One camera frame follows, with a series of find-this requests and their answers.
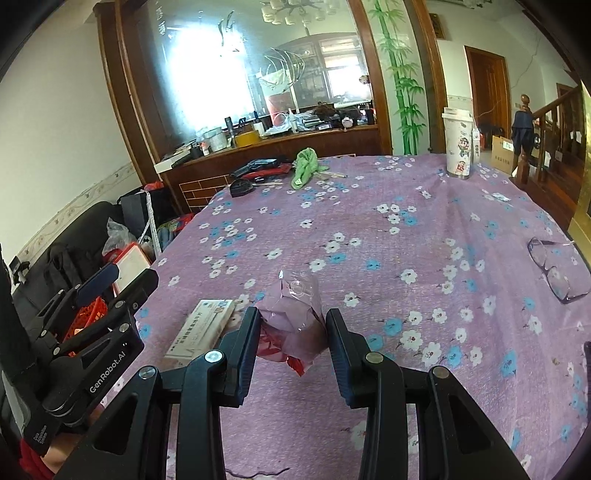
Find red plastic basket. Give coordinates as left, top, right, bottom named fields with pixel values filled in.
left=60, top=295, right=114, bottom=358

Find green cloth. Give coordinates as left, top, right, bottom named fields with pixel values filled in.
left=291, top=148, right=320, bottom=190

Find black sofa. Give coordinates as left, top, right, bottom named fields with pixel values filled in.
left=9, top=200, right=125, bottom=315

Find clear plastic bag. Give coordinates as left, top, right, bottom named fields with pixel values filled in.
left=102, top=217, right=137, bottom=254

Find black textured panel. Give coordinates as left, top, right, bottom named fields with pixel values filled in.
left=0, top=244, right=33, bottom=416

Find purple floral tablecloth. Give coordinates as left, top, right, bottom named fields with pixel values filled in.
left=99, top=154, right=591, bottom=480

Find cluttered wooden counter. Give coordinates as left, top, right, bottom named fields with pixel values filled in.
left=154, top=122, right=384, bottom=215

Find black paper bag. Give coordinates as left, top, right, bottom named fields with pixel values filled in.
left=117, top=187, right=174, bottom=232

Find white lattice strip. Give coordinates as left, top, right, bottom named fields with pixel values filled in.
left=145, top=191, right=162, bottom=259

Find small white medicine box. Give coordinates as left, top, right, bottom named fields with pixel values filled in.
left=165, top=298, right=236, bottom=370

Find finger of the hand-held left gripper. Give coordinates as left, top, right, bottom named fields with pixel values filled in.
left=23, top=262, right=120, bottom=342
left=39, top=268, right=160, bottom=358

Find red-framed white board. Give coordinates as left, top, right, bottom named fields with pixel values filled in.
left=111, top=242, right=153, bottom=296

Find black backpack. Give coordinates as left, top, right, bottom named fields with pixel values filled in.
left=44, top=244, right=88, bottom=296

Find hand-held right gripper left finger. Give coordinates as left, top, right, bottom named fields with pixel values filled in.
left=55, top=306, right=263, bottom=480

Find black and red tool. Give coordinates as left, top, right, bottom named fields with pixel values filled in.
left=229, top=158, right=294, bottom=198

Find dark jacket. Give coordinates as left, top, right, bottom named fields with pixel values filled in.
left=510, top=110, right=536, bottom=153

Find white cartoon-printed tumbler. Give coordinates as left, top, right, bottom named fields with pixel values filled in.
left=442, top=107, right=475, bottom=180

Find purple-framed glasses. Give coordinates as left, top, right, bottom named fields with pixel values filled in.
left=527, top=236, right=591, bottom=304

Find wooden door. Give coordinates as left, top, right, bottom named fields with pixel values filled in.
left=464, top=45, right=513, bottom=139

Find wooden stair railing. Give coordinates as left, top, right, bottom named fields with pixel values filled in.
left=515, top=85, right=591, bottom=204

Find translucent plastic bag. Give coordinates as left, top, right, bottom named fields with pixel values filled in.
left=254, top=270, right=329, bottom=377

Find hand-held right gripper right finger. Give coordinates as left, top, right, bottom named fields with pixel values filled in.
left=325, top=308, right=532, bottom=480

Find green bamboo wall decal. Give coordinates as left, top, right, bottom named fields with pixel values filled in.
left=369, top=0, right=428, bottom=155

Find small cardboard box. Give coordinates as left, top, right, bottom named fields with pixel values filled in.
left=490, top=135, right=518, bottom=176

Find large wood-framed glass pane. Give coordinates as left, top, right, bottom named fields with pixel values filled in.
left=115, top=0, right=384, bottom=153

